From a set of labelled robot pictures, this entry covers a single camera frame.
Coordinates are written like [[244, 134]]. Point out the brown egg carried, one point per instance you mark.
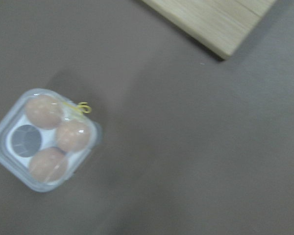
[[44, 111]]

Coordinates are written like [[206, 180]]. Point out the clear plastic egg box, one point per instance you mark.
[[20, 140]]

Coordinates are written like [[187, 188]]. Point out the brown egg far in box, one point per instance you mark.
[[72, 136]]

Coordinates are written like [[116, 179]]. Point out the brown egg in box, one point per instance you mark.
[[72, 136], [48, 165]]

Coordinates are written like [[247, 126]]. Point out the brown egg near in box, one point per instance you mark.
[[48, 165]]

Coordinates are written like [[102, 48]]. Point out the wooden cutting board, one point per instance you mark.
[[219, 25]]

